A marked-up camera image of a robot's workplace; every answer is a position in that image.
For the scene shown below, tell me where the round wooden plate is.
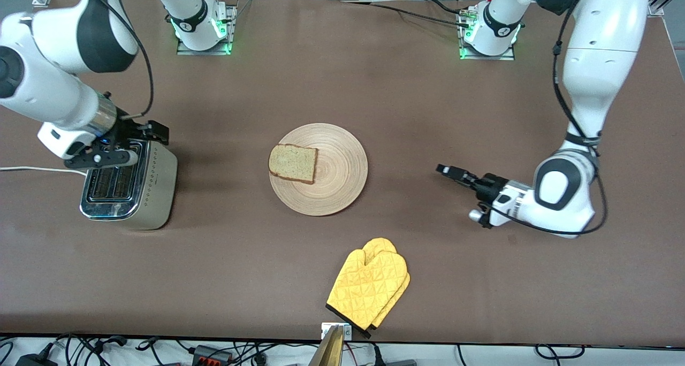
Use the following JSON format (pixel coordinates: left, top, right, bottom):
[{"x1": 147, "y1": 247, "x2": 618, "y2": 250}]
[{"x1": 269, "y1": 123, "x2": 369, "y2": 217}]

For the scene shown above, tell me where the brown-crust bread slice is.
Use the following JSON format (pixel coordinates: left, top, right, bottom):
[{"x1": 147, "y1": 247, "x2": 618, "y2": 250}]
[{"x1": 268, "y1": 143, "x2": 318, "y2": 185}]

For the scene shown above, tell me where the silver two-slot toaster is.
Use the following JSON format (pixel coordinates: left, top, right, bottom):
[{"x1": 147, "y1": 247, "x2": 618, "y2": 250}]
[{"x1": 79, "y1": 136, "x2": 179, "y2": 231}]

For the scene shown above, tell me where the yellow quilted oven mitt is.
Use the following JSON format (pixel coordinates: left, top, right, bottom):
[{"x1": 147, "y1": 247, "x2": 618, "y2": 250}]
[
  {"x1": 326, "y1": 247, "x2": 408, "y2": 332},
  {"x1": 363, "y1": 238, "x2": 412, "y2": 339}
]

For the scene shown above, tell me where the black orange connector box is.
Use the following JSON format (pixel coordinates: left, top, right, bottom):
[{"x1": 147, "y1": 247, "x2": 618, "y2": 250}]
[{"x1": 192, "y1": 345, "x2": 234, "y2": 364}]

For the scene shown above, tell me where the black power adapter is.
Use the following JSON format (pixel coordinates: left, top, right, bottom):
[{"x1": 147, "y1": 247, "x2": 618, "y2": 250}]
[{"x1": 15, "y1": 354, "x2": 58, "y2": 366}]

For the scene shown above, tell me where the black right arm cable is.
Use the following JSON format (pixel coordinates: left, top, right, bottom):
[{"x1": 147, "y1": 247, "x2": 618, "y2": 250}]
[{"x1": 72, "y1": 0, "x2": 155, "y2": 121}]

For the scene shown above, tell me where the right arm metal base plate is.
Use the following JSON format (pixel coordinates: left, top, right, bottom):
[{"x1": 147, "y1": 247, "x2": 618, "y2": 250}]
[{"x1": 177, "y1": 5, "x2": 237, "y2": 56}]

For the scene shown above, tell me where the white toaster power cord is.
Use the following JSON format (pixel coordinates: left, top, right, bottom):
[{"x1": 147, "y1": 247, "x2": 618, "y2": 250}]
[{"x1": 0, "y1": 165, "x2": 88, "y2": 177}]

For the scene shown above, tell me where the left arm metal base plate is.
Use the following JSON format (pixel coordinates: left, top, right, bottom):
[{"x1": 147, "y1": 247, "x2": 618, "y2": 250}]
[{"x1": 459, "y1": 7, "x2": 517, "y2": 62}]

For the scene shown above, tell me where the long black table cable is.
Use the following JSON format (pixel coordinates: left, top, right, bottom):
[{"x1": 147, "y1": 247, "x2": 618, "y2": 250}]
[{"x1": 342, "y1": 0, "x2": 474, "y2": 28}]

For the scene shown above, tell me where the short black table cable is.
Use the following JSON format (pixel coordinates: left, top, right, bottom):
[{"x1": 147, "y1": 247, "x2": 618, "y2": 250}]
[{"x1": 425, "y1": 0, "x2": 471, "y2": 18}]

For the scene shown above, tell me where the silver camera mount bracket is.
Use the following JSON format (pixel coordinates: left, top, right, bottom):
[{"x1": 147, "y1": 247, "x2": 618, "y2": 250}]
[{"x1": 321, "y1": 323, "x2": 353, "y2": 341}]

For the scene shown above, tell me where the golden camera pole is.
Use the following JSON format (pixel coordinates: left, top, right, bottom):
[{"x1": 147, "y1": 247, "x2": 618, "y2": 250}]
[{"x1": 308, "y1": 326, "x2": 345, "y2": 366}]

